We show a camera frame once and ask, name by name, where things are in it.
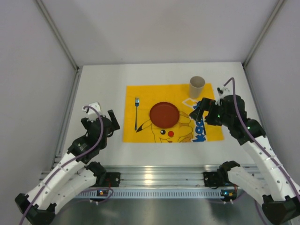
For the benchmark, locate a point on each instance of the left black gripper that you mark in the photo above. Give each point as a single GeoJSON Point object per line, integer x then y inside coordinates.
{"type": "Point", "coordinates": [108, 122]}

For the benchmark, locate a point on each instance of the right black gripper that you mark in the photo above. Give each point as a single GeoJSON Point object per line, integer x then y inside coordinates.
{"type": "Point", "coordinates": [204, 107]}

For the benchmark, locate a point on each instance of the beige paper cup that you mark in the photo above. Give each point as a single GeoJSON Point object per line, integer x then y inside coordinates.
{"type": "Point", "coordinates": [196, 85]}

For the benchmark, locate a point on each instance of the blue plastic fork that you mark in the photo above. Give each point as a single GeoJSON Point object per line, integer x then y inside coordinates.
{"type": "Point", "coordinates": [136, 111]}

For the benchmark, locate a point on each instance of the yellow pikachu placemat cloth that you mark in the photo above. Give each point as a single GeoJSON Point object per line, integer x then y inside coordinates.
{"type": "Point", "coordinates": [186, 130]}

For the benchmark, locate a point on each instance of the red plastic plate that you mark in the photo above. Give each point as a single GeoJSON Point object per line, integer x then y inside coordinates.
{"type": "Point", "coordinates": [164, 115]}

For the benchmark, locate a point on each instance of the blue plastic knife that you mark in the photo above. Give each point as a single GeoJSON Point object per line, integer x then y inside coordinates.
{"type": "Point", "coordinates": [204, 128]}

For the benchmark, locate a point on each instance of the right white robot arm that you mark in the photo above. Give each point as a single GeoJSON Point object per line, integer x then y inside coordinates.
{"type": "Point", "coordinates": [279, 195]}

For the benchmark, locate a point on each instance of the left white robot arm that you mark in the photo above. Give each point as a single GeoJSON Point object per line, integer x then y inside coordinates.
{"type": "Point", "coordinates": [40, 205]}

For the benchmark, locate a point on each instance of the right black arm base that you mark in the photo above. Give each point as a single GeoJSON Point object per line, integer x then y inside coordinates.
{"type": "Point", "coordinates": [215, 180]}

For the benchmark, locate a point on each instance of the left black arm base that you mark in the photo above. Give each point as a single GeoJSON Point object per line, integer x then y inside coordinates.
{"type": "Point", "coordinates": [108, 180]}

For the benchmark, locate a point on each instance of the aluminium mounting rail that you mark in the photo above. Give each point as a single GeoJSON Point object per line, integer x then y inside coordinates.
{"type": "Point", "coordinates": [137, 176]}

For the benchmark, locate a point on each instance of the left aluminium corner post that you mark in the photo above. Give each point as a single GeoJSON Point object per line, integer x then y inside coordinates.
{"type": "Point", "coordinates": [42, 7]}

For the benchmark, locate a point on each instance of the aluminium corner post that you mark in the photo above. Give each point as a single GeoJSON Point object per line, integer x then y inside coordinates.
{"type": "Point", "coordinates": [264, 31]}
{"type": "Point", "coordinates": [42, 7]}

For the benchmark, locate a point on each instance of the perforated cable duct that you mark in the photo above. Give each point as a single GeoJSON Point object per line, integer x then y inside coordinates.
{"type": "Point", "coordinates": [159, 194]}

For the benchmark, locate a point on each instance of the right aluminium corner post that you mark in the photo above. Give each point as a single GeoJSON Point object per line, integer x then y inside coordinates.
{"type": "Point", "coordinates": [264, 31]}

